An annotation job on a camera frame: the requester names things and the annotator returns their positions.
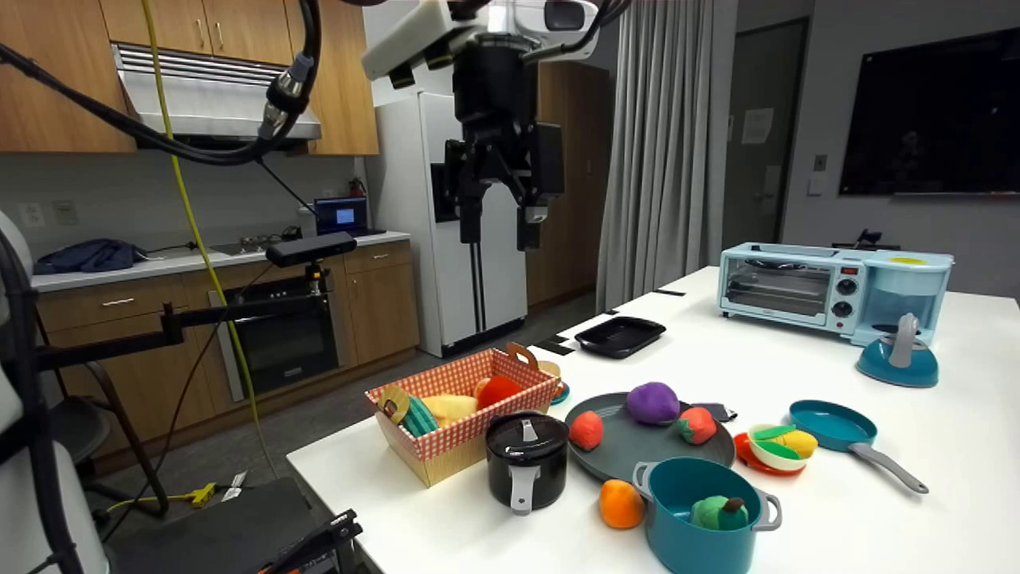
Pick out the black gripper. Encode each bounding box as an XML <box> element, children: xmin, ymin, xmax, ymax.
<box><xmin>437</xmin><ymin>42</ymin><xmax>564</xmax><ymax>253</ymax></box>

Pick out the yellow hanging cable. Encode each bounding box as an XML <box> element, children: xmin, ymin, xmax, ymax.
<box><xmin>136</xmin><ymin>0</ymin><xmax>281</xmax><ymax>488</ymax></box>

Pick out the green pear plush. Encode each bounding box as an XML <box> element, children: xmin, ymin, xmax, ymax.
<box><xmin>692</xmin><ymin>495</ymin><xmax>750</xmax><ymax>530</ymax></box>

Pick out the black built-in oven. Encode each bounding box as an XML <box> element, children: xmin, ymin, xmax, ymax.
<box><xmin>220</xmin><ymin>276</ymin><xmax>338</xmax><ymax>402</ymax></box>

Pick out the orange fruit plush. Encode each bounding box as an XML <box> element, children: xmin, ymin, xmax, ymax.
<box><xmin>599</xmin><ymin>477</ymin><xmax>642</xmax><ymax>530</ymax></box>

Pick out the black toy pot lid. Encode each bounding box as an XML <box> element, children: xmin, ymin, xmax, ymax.
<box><xmin>484</xmin><ymin>412</ymin><xmax>567</xmax><ymax>512</ymax></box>

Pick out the orange checkered cardboard basket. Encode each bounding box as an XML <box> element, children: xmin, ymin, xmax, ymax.
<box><xmin>366</xmin><ymin>346</ymin><xmax>554</xmax><ymax>486</ymax></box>

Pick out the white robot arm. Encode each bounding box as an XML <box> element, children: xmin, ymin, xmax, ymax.
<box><xmin>364</xmin><ymin>0</ymin><xmax>608</xmax><ymax>253</ymax></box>

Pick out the teal toy frying pan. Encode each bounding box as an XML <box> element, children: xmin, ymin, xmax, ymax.
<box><xmin>787</xmin><ymin>398</ymin><xmax>928</xmax><ymax>496</ymax></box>

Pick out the grey curtain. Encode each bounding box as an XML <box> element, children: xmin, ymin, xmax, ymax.
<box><xmin>595</xmin><ymin>0</ymin><xmax>740</xmax><ymax>306</ymax></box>

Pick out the red green apple plush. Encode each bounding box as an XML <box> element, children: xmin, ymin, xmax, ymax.
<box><xmin>680</xmin><ymin>409</ymin><xmax>718</xmax><ymax>447</ymax></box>

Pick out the light blue toaster oven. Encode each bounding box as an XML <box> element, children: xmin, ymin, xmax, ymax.
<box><xmin>718</xmin><ymin>242</ymin><xmax>954</xmax><ymax>344</ymax></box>

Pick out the black camera on stand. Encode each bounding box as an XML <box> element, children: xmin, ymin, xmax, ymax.
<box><xmin>264</xmin><ymin>232</ymin><xmax>357</xmax><ymax>267</ymax></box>

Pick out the purple plush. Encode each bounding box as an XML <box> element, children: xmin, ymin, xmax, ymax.
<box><xmin>623</xmin><ymin>382</ymin><xmax>680</xmax><ymax>426</ymax></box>

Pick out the teal toy pot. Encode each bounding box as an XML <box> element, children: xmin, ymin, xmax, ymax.
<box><xmin>630</xmin><ymin>458</ymin><xmax>784</xmax><ymax>574</ymax></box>

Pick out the red peach plush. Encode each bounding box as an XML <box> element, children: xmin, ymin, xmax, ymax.
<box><xmin>567</xmin><ymin>412</ymin><xmax>606</xmax><ymax>450</ymax></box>

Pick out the colourful taco plush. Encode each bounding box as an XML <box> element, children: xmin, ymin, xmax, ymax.
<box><xmin>737</xmin><ymin>424</ymin><xmax>817</xmax><ymax>475</ymax></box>

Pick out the black grill tray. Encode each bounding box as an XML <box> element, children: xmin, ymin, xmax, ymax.
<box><xmin>576</xmin><ymin>317</ymin><xmax>664</xmax><ymax>359</ymax></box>

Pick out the red round plush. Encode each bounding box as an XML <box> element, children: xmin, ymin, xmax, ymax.
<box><xmin>474</xmin><ymin>376</ymin><xmax>519</xmax><ymax>409</ymax></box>

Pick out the yellow banana plush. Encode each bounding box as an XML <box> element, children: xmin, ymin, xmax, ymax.
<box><xmin>423</xmin><ymin>396</ymin><xmax>478</xmax><ymax>424</ymax></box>

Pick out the dark grey plate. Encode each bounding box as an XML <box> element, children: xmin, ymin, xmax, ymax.
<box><xmin>567</xmin><ymin>391</ymin><xmax>733</xmax><ymax>481</ymax></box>

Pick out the white refrigerator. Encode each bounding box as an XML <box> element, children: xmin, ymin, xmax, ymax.
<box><xmin>377</xmin><ymin>92</ymin><xmax>526</xmax><ymax>358</ymax></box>

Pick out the wall mounted black screen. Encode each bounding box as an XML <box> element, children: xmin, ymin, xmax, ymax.
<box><xmin>837</xmin><ymin>30</ymin><xmax>1020</xmax><ymax>195</ymax></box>

